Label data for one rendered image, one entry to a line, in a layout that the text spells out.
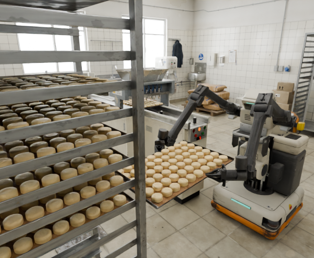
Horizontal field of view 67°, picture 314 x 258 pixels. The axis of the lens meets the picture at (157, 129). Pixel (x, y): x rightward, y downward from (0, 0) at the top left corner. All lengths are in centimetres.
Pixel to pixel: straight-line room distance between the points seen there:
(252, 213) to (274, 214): 17
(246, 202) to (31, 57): 200
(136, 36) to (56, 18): 22
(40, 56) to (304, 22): 564
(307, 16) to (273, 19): 69
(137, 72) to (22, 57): 31
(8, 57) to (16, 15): 9
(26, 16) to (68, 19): 10
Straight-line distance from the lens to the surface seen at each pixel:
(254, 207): 225
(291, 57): 601
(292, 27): 607
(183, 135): 220
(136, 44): 75
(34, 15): 67
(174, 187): 115
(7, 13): 65
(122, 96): 256
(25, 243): 87
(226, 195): 235
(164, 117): 237
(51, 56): 67
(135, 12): 76
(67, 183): 76
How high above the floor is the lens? 151
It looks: 18 degrees down
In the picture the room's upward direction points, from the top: straight up
